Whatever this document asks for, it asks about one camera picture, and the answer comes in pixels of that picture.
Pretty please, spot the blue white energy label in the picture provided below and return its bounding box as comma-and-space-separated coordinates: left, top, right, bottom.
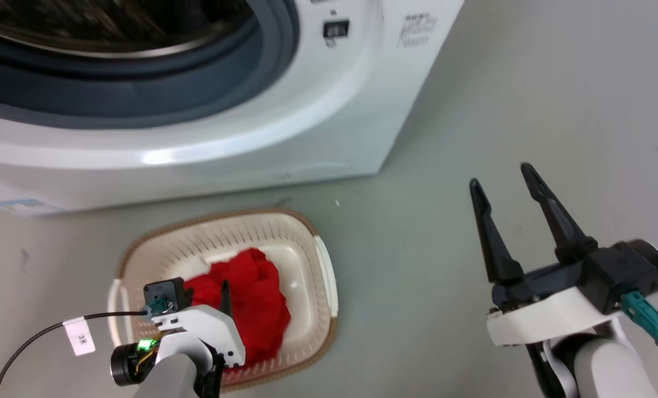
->
0, 198, 67, 216

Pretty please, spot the grey rubber door gasket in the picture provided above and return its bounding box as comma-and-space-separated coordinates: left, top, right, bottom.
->
0, 0, 301, 130

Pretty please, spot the black cable with white tag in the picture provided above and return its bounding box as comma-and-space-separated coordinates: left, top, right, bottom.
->
0, 311, 150, 398

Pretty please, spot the small printed text label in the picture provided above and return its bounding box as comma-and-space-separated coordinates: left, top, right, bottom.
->
397, 14, 439, 48

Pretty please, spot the white front-load washing machine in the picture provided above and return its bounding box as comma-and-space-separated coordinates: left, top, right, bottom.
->
0, 0, 465, 216

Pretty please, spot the teal camera connector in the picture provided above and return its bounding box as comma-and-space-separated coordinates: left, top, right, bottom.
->
145, 298, 170, 320
620, 292, 658, 357

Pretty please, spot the cream perforated plastic laundry basket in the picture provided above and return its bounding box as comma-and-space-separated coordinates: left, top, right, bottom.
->
107, 208, 339, 394

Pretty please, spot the white cable tag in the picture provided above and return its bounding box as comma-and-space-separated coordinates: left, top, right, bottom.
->
64, 316, 96, 356

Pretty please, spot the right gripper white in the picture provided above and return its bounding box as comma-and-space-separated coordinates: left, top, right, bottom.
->
469, 163, 628, 346

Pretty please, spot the teal left camera connector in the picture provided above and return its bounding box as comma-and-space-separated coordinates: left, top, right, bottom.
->
145, 298, 170, 320

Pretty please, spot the teal right camera connector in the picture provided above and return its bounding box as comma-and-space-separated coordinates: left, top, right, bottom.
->
620, 292, 658, 357

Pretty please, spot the red cloth garment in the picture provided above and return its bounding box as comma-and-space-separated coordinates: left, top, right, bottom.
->
184, 248, 292, 368

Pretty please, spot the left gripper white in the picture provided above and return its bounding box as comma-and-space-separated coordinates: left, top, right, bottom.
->
152, 280, 246, 368

